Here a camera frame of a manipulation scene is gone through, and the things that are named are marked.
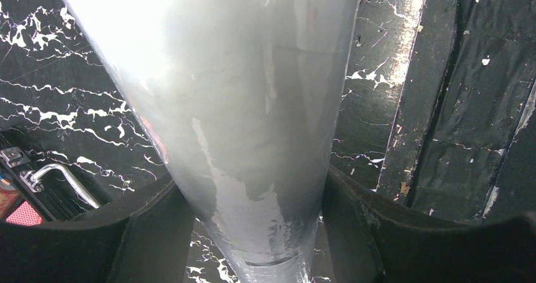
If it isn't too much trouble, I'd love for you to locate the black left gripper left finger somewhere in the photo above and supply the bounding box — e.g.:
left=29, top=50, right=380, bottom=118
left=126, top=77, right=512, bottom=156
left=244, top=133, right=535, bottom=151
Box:
left=1, top=176, right=194, bottom=282

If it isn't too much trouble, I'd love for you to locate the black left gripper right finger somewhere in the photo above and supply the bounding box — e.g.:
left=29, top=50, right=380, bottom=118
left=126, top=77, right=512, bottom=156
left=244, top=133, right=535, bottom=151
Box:
left=322, top=166, right=535, bottom=282

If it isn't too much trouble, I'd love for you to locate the white shuttlecock tube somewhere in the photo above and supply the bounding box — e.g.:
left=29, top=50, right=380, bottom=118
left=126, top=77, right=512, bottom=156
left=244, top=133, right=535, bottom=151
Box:
left=63, top=0, right=359, bottom=282

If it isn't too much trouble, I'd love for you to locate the black poker chip case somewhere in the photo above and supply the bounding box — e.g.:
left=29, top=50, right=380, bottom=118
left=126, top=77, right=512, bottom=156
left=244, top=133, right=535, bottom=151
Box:
left=1, top=131, right=117, bottom=231

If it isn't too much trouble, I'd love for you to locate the black front mounting base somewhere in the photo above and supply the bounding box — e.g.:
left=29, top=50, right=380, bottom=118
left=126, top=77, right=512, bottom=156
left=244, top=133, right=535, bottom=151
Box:
left=377, top=0, right=535, bottom=224

